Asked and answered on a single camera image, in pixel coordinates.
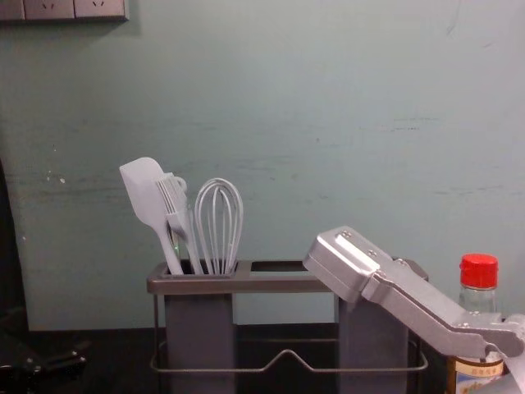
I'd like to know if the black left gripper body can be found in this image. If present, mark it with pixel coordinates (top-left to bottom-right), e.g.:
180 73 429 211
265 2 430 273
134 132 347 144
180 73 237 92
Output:
0 154 30 332

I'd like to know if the grey silicone spatula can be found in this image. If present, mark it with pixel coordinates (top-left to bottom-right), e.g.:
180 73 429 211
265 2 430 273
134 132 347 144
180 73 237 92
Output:
119 156 185 276

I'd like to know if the grey plastic utensil holder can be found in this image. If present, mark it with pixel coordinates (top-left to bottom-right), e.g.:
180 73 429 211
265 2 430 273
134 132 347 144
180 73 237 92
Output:
337 293 410 394
162 259 244 394

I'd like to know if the grey slotted turner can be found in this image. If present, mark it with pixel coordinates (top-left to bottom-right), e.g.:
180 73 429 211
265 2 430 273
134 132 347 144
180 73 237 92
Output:
154 172 204 275

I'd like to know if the grey silicone whisk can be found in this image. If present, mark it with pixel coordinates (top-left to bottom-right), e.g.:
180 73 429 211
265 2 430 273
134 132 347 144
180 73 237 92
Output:
194 176 247 276

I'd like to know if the black rack with steel bars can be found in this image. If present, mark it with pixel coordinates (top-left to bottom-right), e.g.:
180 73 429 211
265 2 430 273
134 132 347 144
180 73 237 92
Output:
146 259 430 394

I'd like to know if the clear bottle with red cap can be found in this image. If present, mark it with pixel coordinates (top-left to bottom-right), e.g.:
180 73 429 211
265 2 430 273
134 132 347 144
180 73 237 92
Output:
445 253 506 394

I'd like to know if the grey wall socket panel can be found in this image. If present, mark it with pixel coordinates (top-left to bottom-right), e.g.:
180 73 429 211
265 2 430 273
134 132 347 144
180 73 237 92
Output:
0 0 130 23

